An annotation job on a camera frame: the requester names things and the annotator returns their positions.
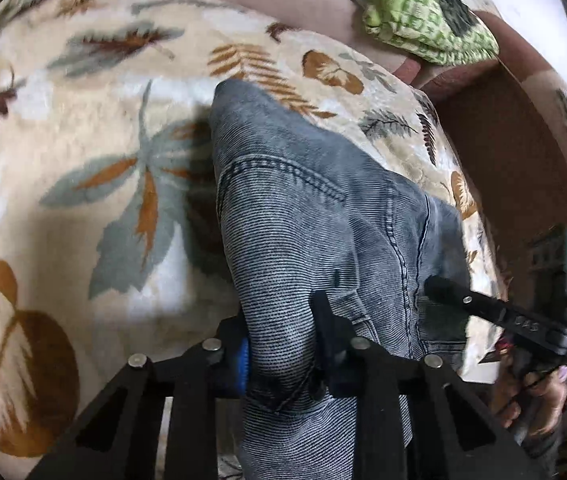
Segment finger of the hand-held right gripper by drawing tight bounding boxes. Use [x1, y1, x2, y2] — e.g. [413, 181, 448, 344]
[423, 275, 567, 367]

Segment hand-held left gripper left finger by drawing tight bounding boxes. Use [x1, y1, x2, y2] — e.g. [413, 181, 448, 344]
[28, 310, 252, 480]

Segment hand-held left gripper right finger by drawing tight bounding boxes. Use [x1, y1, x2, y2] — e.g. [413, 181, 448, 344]
[311, 290, 549, 480]

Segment grey denim pants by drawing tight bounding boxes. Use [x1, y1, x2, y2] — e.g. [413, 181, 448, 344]
[208, 79, 470, 480]

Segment person's right hand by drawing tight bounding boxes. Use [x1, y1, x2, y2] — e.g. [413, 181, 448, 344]
[493, 350, 567, 442]

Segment green patterned cloth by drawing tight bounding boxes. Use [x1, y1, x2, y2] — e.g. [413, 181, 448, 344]
[361, 0, 500, 67]

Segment leaf printed fleece blanket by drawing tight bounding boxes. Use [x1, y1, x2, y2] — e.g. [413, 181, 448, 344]
[0, 0, 507, 480]

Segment pink bed sheet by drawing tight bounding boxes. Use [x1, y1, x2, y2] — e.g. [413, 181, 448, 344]
[131, 0, 567, 106]

